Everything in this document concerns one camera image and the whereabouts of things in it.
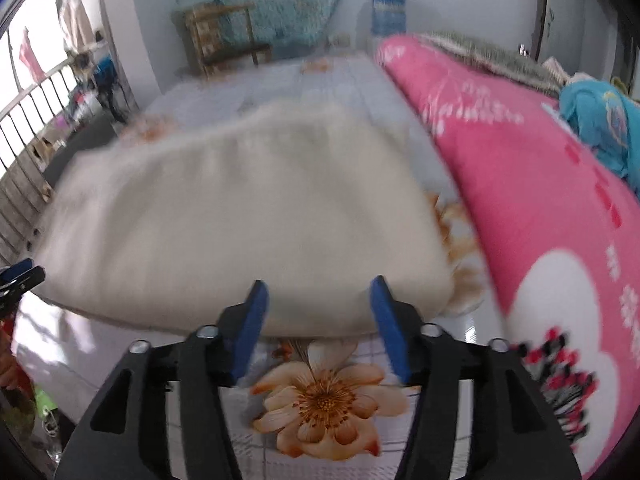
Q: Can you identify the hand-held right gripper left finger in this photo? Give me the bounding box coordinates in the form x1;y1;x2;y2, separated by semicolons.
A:
55;280;271;480

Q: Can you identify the grey floral bed sheet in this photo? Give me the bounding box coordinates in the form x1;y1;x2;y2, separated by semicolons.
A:
10;55;506;480

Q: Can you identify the wooden chair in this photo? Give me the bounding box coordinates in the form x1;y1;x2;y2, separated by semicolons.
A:
185;2;273;78

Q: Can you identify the blue water dispenser bottle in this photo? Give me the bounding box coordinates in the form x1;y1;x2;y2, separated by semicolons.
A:
371;0;407;36

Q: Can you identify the pile of bags and clothes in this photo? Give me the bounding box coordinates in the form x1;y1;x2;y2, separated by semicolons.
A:
75;55;128;121

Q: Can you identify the blue cartoon print blanket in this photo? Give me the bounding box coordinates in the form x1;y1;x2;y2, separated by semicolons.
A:
559;80;640;181

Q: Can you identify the white water dispenser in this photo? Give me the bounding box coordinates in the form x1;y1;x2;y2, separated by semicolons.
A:
367;32;397;56

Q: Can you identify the pink hanging garment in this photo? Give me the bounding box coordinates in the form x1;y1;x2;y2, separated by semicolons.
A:
19;30;43;83

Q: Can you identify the brown wooden door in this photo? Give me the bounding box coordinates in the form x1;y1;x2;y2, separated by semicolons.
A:
534;0;549;61

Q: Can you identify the pink floral blanket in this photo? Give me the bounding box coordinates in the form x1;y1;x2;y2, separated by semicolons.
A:
375;35;640;476

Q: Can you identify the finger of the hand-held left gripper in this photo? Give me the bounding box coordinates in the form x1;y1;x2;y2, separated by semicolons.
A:
0;258;47;295
0;290;27;318

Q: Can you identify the grey patterned quilt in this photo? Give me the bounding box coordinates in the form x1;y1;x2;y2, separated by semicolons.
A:
420;32;566;98

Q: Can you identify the beige hanging garment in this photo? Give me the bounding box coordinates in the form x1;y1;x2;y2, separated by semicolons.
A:
59;0;93;53

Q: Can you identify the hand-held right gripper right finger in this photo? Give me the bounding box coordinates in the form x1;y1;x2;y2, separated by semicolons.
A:
369;275;581;480

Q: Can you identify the beige zip jacket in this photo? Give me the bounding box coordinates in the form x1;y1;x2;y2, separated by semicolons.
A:
37;102;453;336

